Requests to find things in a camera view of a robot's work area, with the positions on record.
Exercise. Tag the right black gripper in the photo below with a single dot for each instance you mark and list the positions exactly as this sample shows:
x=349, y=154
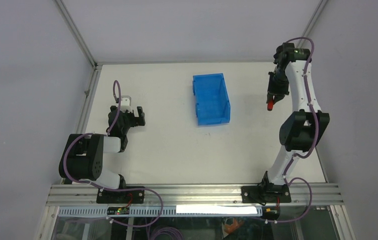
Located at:
x=273, y=90

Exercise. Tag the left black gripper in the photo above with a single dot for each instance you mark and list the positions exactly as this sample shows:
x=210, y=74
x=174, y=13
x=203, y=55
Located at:
x=136, y=121

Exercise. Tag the red handled screwdriver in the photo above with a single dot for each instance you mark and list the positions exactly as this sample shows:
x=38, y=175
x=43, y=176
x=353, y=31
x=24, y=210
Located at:
x=270, y=104

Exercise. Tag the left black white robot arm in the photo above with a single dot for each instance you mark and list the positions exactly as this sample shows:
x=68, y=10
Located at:
x=82, y=159

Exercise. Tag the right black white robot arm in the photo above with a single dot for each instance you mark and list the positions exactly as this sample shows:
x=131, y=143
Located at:
x=304, y=127

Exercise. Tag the blue plastic storage bin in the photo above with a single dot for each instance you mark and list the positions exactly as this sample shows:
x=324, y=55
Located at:
x=212, y=104

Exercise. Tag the orange object under table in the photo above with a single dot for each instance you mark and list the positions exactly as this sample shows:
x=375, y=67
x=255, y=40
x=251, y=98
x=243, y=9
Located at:
x=230, y=224

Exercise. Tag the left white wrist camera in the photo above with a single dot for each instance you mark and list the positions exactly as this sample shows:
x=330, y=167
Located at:
x=125, y=104

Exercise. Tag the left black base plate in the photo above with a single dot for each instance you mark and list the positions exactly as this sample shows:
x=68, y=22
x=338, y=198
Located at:
x=133, y=195

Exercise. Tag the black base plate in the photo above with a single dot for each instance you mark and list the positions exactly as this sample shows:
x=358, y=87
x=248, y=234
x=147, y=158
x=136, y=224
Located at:
x=255, y=194
x=133, y=195

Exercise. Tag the aluminium front rail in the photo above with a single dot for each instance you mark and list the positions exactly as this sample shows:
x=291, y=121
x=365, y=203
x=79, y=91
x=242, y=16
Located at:
x=323, y=194

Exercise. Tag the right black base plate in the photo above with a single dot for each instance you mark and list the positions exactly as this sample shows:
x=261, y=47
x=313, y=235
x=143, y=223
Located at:
x=255, y=194

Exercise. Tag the white slotted cable duct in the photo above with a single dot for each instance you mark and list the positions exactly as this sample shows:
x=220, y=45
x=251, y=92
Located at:
x=170, y=211

